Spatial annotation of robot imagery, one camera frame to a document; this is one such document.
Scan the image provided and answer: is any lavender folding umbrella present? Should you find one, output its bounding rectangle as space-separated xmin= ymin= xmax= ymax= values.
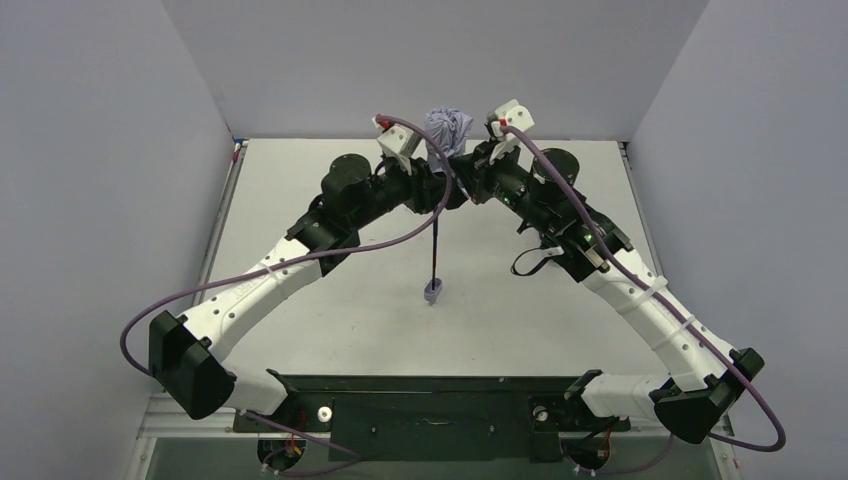
xmin=424 ymin=107 xmax=473 ymax=306

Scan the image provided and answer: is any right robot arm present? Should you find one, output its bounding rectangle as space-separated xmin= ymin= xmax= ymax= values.
xmin=450 ymin=147 xmax=765 ymax=444

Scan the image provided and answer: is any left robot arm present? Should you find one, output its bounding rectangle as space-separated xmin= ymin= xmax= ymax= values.
xmin=147 ymin=154 xmax=453 ymax=420

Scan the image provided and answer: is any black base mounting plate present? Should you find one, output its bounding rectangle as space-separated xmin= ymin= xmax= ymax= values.
xmin=234 ymin=375 xmax=631 ymax=463

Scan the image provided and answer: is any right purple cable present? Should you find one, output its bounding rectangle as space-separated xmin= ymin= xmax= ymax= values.
xmin=496 ymin=123 xmax=788 ymax=477

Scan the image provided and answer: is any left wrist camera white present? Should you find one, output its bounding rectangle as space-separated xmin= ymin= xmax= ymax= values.
xmin=372 ymin=116 xmax=422 ymax=176

